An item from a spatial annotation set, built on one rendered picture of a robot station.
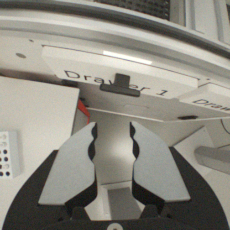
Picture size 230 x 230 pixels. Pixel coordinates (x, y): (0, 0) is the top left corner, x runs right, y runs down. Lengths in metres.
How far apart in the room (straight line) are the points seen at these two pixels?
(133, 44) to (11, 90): 0.37
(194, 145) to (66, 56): 1.35
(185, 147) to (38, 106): 1.24
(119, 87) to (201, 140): 1.31
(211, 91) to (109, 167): 1.03
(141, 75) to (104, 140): 0.95
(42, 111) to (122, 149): 0.88
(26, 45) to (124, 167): 1.11
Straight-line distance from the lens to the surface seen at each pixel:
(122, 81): 0.24
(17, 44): 0.29
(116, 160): 1.18
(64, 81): 0.46
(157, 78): 0.25
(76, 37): 0.21
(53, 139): 0.39
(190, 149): 1.41
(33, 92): 0.43
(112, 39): 0.19
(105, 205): 1.31
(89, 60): 0.23
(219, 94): 0.32
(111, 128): 1.14
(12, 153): 0.42
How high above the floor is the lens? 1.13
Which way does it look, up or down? 81 degrees down
